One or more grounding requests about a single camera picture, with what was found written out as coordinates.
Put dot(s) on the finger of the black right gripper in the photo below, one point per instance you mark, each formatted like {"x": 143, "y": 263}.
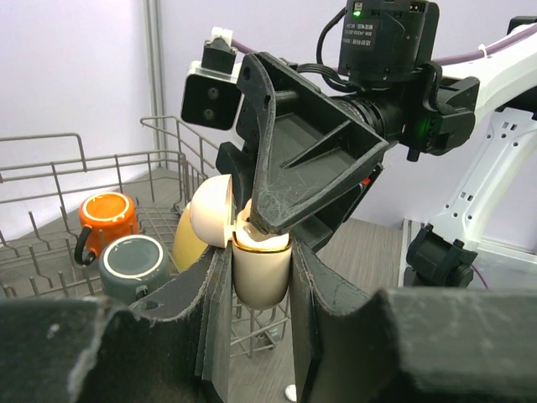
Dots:
{"x": 240, "y": 164}
{"x": 311, "y": 151}

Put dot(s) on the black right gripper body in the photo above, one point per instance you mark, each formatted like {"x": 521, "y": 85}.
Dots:
{"x": 385, "y": 119}

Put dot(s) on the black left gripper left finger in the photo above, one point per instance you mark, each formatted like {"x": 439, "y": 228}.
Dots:
{"x": 171, "y": 346}

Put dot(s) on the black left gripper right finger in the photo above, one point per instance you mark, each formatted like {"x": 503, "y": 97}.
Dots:
{"x": 408, "y": 344}

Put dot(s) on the beige earbud charging case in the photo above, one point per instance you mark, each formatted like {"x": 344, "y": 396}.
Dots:
{"x": 260, "y": 272}

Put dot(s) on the white earbud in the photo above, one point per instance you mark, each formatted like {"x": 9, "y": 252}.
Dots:
{"x": 290, "y": 393}

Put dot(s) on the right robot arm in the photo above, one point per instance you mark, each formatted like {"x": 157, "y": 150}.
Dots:
{"x": 386, "y": 49}

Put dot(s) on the beige earbud in case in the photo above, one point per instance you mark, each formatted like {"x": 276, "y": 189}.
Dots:
{"x": 247, "y": 234}

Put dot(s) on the yellow mug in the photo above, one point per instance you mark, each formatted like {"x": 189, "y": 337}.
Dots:
{"x": 187, "y": 247}

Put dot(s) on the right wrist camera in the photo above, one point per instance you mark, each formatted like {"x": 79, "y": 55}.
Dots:
{"x": 211, "y": 97}

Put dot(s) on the grey mug black handle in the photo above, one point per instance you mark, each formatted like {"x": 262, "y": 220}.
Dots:
{"x": 132, "y": 267}

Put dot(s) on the orange mug black handle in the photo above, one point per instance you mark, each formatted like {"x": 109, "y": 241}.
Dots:
{"x": 104, "y": 217}

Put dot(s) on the grey wire dish rack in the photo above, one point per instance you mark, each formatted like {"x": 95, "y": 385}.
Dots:
{"x": 61, "y": 206}

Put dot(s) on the left aluminium frame post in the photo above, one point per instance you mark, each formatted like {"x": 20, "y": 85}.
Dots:
{"x": 156, "y": 76}

